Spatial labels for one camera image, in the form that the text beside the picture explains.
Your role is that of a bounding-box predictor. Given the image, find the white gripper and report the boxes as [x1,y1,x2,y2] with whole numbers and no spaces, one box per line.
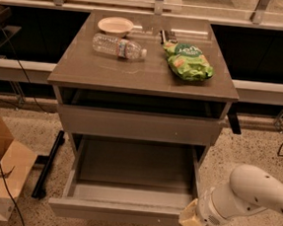
[178,188,228,226]

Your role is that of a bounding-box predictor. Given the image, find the grey drawer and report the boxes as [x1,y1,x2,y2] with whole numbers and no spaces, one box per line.
[57,104,225,146]
[48,136,199,226]

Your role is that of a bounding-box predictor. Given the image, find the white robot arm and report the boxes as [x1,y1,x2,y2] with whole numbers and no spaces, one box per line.
[178,165,283,226]

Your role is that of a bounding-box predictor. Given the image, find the grey top drawer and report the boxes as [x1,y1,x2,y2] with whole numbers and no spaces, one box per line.
[57,104,225,146]

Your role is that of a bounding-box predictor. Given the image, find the grey drawer cabinet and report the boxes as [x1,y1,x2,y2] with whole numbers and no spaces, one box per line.
[48,10,238,161]

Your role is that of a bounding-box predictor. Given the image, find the black table leg right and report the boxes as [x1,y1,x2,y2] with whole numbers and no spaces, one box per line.
[227,104,241,134]

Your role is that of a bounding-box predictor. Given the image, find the black floor bar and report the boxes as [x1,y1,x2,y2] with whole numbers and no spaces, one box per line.
[32,130,65,199]

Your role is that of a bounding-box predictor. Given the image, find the green chip bag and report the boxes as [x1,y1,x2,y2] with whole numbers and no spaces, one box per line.
[162,41,214,82]

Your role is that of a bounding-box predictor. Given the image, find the cardboard box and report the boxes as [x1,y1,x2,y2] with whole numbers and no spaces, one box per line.
[0,115,42,224]

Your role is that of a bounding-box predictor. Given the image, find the clear plastic water bottle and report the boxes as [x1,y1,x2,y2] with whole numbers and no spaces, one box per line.
[92,33,147,60]

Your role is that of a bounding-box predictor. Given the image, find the white bowl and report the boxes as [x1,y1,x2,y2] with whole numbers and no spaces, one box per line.
[98,17,134,38]

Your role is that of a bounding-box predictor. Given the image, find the black cable left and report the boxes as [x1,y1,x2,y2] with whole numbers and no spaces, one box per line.
[0,23,58,226]

